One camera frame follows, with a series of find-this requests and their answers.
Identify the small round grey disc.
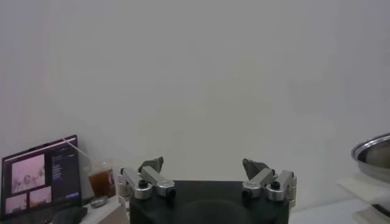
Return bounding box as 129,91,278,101
90,195,109,209

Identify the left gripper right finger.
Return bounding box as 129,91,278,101
241,158,298,203

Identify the white electric cooker base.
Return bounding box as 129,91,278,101
336,173,390,224

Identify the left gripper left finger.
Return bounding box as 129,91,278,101
117,156,177,201

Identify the iced coffee plastic cup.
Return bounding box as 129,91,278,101
62,138,117,198

